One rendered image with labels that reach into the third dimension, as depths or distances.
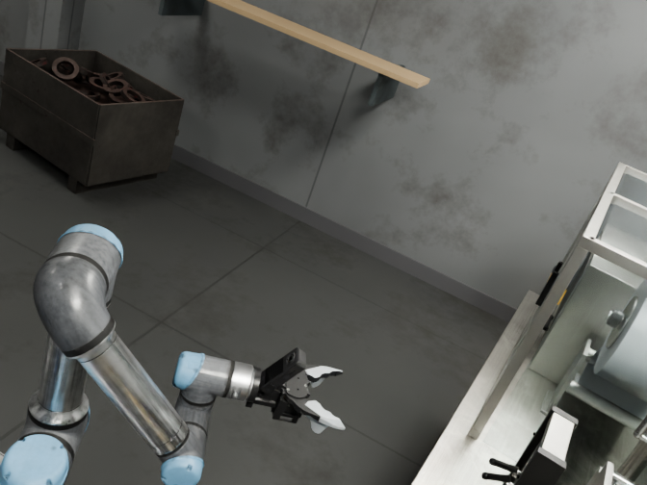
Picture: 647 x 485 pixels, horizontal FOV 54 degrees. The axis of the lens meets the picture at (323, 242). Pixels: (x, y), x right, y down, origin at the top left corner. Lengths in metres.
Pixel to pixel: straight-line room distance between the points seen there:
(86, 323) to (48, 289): 0.08
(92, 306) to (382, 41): 3.66
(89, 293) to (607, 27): 3.71
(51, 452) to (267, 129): 3.83
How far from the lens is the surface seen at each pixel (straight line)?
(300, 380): 1.35
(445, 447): 1.93
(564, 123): 4.40
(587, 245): 1.72
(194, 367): 1.30
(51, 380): 1.36
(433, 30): 4.44
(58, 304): 1.10
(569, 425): 1.26
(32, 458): 1.37
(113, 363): 1.14
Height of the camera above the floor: 2.08
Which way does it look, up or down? 26 degrees down
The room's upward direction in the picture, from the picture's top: 20 degrees clockwise
